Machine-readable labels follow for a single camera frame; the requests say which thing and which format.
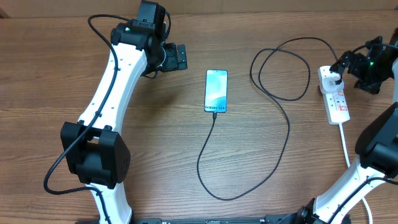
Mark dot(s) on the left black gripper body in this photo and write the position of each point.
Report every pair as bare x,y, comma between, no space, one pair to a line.
170,61

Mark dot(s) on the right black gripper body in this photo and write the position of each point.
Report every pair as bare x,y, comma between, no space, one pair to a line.
371,74

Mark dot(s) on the blue screen smartphone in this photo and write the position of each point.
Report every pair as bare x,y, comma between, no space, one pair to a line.
216,89

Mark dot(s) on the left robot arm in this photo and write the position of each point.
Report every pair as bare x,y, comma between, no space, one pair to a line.
93,146

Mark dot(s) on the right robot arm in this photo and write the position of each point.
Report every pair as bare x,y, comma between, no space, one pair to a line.
375,162

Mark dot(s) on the white power strip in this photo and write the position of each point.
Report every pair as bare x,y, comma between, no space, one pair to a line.
335,103

